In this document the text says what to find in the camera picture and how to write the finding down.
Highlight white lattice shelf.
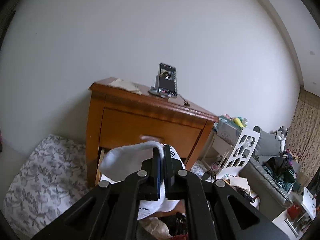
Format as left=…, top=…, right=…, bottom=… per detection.
left=201, top=120, right=261, bottom=178

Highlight white printed garment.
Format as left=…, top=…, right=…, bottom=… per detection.
left=100, top=144, right=187, bottom=221

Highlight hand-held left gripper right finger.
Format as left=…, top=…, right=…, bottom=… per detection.
left=164, top=151, right=288, bottom=240

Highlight black phone cable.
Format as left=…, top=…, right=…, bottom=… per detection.
left=178, top=94, right=192, bottom=107

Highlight cream cloth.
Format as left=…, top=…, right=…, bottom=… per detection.
left=107, top=79, right=142, bottom=96

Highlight loose papers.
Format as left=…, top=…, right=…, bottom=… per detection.
left=220, top=175, right=251, bottom=193

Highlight grey box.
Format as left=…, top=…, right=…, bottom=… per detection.
left=216, top=122, right=242, bottom=146

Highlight grey sock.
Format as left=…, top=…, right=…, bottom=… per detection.
left=100, top=141, right=165, bottom=182

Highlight plush cat toy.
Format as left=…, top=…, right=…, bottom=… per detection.
left=271, top=126, right=291, bottom=153

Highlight grey sofa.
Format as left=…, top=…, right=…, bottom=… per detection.
left=239, top=155, right=300, bottom=208

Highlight grey pillow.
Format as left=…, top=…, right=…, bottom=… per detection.
left=252, top=126, right=283, bottom=157

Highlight silver cylinder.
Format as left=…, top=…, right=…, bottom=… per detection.
left=285, top=218, right=299, bottom=238

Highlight grey floral blanket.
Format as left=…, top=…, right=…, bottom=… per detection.
left=4, top=134, right=91, bottom=231

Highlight grey phone stand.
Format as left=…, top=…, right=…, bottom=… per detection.
left=148, top=76, right=179, bottom=99

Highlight red container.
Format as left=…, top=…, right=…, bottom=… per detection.
left=287, top=204, right=302, bottom=219

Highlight black lace garment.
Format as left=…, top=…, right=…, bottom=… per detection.
left=160, top=212, right=188, bottom=237

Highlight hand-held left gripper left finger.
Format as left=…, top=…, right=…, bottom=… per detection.
left=31, top=152, right=163, bottom=240

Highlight pale pink garment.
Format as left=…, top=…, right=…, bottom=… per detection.
left=139, top=217, right=172, bottom=238

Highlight patterned curtain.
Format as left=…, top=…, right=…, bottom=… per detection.
left=285, top=86, right=320, bottom=201

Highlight smartphone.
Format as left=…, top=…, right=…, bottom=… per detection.
left=157, top=62, right=177, bottom=98

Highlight wooden nightstand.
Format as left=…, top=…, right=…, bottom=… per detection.
left=86, top=77, right=220, bottom=188

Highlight dark clothes pile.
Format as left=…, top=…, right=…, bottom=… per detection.
left=262, top=152, right=301, bottom=193

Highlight wooden drawer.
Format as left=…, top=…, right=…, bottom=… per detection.
left=96, top=147, right=106, bottom=186
left=100, top=107, right=208, bottom=159

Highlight white table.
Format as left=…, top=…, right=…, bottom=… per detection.
left=271, top=187, right=320, bottom=238

